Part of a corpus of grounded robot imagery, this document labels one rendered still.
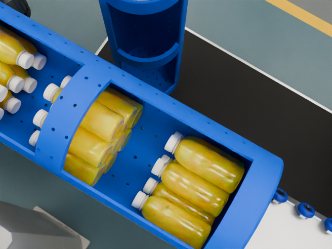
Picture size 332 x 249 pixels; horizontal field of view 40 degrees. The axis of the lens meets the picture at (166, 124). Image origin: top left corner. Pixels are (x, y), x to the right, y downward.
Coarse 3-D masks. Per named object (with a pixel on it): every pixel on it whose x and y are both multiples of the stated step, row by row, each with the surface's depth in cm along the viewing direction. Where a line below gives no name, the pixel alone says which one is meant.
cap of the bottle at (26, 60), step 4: (24, 52) 107; (28, 52) 108; (24, 56) 107; (28, 56) 107; (32, 56) 108; (20, 60) 107; (24, 60) 107; (28, 60) 107; (32, 60) 109; (20, 64) 107; (24, 64) 107; (28, 64) 109; (24, 68) 108
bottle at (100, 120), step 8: (56, 88) 100; (56, 96) 99; (96, 104) 98; (88, 112) 97; (96, 112) 97; (104, 112) 97; (112, 112) 98; (88, 120) 97; (96, 120) 96; (104, 120) 96; (112, 120) 96; (120, 120) 97; (88, 128) 98; (96, 128) 97; (104, 128) 96; (112, 128) 96; (120, 128) 101; (104, 136) 97; (112, 136) 99
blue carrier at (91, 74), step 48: (48, 48) 116; (96, 96) 92; (144, 96) 94; (48, 144) 93; (144, 144) 116; (240, 144) 94; (96, 192) 95; (144, 192) 112; (240, 192) 87; (240, 240) 86
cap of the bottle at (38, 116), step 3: (39, 111) 102; (42, 111) 102; (45, 111) 103; (36, 114) 101; (39, 114) 102; (42, 114) 102; (45, 114) 102; (36, 117) 101; (39, 117) 101; (42, 117) 101; (33, 120) 102; (36, 120) 101; (39, 120) 101; (33, 123) 103; (36, 123) 102; (39, 123) 102; (39, 126) 103
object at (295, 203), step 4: (288, 196) 118; (272, 200) 114; (288, 200) 116; (292, 200) 117; (296, 200) 118; (292, 204) 116; (296, 204) 116; (296, 208) 115; (316, 212) 117; (300, 216) 113; (316, 216) 115; (320, 216) 116; (324, 216) 117; (320, 220) 115; (324, 220) 115; (324, 224) 113; (324, 228) 113; (328, 232) 112
